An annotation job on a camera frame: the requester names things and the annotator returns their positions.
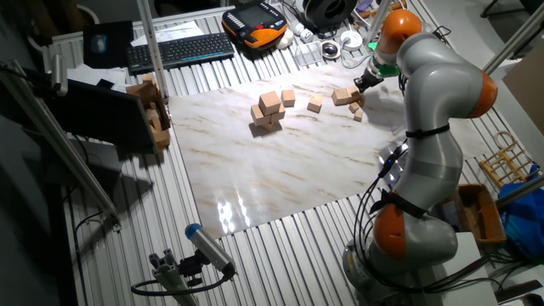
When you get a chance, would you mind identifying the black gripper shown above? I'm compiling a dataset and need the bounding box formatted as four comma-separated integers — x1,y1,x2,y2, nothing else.
353,67,382,94

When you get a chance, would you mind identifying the white paper stack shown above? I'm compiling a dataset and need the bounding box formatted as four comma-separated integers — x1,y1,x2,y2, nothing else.
65,63,128,93

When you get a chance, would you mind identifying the white round device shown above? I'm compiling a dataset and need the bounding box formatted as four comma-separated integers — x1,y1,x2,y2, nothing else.
339,29,365,53

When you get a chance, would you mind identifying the vertical silver pole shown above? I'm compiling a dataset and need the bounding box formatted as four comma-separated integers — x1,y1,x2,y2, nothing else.
363,0,393,48

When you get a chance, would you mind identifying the wooden stick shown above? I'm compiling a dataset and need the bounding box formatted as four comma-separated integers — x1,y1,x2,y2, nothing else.
360,2,405,19

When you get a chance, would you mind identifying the black filament spool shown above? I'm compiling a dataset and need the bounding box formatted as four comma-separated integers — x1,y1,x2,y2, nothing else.
302,0,359,31

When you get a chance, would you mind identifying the white plug adapter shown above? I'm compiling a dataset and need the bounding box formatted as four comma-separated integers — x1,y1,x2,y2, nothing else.
288,20,315,43

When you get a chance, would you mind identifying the white egg-shaped object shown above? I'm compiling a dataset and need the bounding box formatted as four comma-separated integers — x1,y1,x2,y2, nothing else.
275,28,295,50

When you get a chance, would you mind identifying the orange black teach pendant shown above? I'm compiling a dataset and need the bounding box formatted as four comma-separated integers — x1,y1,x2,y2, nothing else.
221,1,289,50

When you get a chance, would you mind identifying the marble pattern mat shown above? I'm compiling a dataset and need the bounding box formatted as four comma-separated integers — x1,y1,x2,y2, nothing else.
167,63,492,240

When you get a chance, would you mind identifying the wooden slat rack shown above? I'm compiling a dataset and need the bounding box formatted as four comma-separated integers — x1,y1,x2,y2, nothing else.
479,130,541,190

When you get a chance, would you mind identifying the brown cardboard board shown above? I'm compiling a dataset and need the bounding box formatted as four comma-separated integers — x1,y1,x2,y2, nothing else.
502,42,544,137

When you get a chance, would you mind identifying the black keyboard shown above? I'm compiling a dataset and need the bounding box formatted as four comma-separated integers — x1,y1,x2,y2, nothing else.
126,31,235,76

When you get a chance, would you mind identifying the white paper sheet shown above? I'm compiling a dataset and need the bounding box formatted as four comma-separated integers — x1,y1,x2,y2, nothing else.
130,20,206,47

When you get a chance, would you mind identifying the blue bag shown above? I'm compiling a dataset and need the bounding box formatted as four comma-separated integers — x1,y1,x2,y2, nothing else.
497,163,544,261

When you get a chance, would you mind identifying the cardboard box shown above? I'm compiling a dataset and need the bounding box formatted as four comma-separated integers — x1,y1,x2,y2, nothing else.
126,72,172,150

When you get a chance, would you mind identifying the black mouse pad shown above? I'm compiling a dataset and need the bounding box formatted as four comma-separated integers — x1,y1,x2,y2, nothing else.
82,20,135,70

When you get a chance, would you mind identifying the black monitor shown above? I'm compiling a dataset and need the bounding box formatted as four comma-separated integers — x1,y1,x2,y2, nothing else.
42,77,156,153

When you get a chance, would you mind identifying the grey computer mouse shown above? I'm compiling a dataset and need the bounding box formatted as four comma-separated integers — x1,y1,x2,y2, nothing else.
90,33,108,55

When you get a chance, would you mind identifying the short aluminium profile stand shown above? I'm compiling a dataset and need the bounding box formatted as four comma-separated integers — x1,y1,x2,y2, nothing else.
148,248,200,306

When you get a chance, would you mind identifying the light grey cable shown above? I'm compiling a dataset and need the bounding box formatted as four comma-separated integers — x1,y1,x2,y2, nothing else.
339,40,371,70

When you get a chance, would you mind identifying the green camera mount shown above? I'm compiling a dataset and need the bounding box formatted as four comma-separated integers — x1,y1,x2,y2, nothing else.
367,41,401,79

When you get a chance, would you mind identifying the steel bowl in white ring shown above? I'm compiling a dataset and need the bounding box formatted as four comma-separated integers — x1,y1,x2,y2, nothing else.
321,40,342,60

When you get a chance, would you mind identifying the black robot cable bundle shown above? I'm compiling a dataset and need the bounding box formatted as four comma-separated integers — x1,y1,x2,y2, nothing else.
352,142,505,297

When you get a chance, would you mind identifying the aluminium frame profile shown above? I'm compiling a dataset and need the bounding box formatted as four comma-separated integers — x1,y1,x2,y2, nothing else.
495,173,544,210
135,0,169,101
482,3,544,77
0,59,122,233

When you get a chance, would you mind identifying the white pedestal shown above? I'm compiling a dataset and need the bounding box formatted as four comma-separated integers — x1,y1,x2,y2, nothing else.
418,231,499,306

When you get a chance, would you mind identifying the grey camera with blue end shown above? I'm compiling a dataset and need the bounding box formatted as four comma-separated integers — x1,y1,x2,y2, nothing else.
184,223,237,277

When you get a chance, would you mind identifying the black camera clamp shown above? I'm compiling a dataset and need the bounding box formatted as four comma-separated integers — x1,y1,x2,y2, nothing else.
178,250,206,288

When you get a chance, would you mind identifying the black camera cable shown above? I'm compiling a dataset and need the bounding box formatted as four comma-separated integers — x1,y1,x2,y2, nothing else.
130,265,235,298

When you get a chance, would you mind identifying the grey frame-mounted device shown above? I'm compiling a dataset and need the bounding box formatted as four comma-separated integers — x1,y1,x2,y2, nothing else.
49,53,69,98

